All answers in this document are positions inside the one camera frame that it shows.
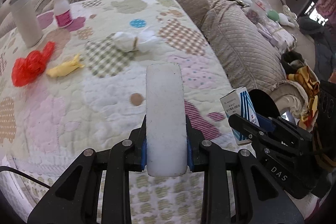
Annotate quilted beige sofa cover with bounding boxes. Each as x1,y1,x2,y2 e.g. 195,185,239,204
176,0,298,99

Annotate red plastic bag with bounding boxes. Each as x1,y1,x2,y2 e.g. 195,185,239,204
11,42,55,87

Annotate white tissue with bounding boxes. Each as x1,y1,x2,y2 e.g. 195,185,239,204
112,28,160,53

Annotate lilac handheld device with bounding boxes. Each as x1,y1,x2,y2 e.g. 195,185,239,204
257,27,278,47

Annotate white tall tumbler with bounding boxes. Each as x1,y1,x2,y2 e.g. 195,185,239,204
9,0,43,48

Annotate black round trash bin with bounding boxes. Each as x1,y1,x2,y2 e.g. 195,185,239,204
248,89,281,146

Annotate green white plush toy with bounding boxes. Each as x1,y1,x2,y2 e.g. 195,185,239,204
266,10,295,28

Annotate white blue medicine box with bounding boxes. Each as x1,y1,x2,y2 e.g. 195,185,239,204
219,86,261,146

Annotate white bottle pink label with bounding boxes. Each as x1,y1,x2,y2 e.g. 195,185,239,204
52,0,73,28

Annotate dark padded jacket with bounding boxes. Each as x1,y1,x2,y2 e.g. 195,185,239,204
298,16,335,81

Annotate yellow patterned cloth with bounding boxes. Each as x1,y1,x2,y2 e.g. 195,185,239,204
281,51,320,131

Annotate patchwork quilt table cover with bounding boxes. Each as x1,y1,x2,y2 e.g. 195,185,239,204
1,0,238,220

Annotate white foam block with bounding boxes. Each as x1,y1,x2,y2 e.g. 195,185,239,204
146,63,187,177

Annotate black cable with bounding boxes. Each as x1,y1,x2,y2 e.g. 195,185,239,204
0,165,51,189

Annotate clear bag of snacks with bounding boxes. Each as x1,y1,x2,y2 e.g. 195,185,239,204
246,0,272,24

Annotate yellow wrapper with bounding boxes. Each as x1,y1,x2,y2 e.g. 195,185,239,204
46,54,84,78

